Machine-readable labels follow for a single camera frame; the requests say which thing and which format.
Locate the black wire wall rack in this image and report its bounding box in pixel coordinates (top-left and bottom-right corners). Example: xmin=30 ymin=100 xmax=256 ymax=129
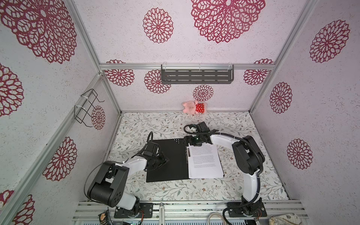
xmin=73 ymin=88 xmax=105 ymax=128

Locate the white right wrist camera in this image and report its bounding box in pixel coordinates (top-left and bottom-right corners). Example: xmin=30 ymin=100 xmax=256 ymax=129
xmin=188 ymin=126 xmax=197 ymax=133

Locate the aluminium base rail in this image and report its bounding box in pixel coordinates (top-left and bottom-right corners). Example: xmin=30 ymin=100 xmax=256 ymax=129
xmin=71 ymin=200 xmax=308 ymax=224

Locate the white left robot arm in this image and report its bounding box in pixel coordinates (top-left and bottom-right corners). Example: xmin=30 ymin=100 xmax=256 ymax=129
xmin=85 ymin=141 xmax=169 ymax=212

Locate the pink plush pig toy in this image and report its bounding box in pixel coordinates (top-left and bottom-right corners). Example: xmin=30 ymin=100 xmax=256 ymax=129
xmin=182 ymin=100 xmax=207 ymax=115

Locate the white printed paper sheet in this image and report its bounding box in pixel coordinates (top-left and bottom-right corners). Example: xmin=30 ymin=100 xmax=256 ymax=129
xmin=187 ymin=143 xmax=224 ymax=179

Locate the teal folder with black inside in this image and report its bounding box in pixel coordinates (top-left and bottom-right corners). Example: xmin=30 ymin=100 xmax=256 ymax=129
xmin=146 ymin=139 xmax=190 ymax=182

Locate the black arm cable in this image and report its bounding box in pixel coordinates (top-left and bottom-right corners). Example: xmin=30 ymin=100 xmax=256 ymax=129
xmin=83 ymin=131 xmax=154 ymax=203
xmin=183 ymin=123 xmax=265 ymax=206

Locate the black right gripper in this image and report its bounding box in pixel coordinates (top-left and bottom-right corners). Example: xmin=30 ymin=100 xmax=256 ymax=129
xmin=180 ymin=134 xmax=203 ymax=146

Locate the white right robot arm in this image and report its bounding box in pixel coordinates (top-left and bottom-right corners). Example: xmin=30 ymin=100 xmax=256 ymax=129
xmin=183 ymin=122 xmax=265 ymax=214

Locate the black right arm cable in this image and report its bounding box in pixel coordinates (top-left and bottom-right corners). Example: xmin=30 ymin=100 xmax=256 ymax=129
xmin=183 ymin=123 xmax=265 ymax=206

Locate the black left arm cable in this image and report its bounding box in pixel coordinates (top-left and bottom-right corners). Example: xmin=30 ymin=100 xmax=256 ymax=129
xmin=83 ymin=131 xmax=154 ymax=203

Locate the grey slotted wall shelf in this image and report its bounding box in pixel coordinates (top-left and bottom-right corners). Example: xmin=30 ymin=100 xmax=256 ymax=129
xmin=160 ymin=65 xmax=234 ymax=84

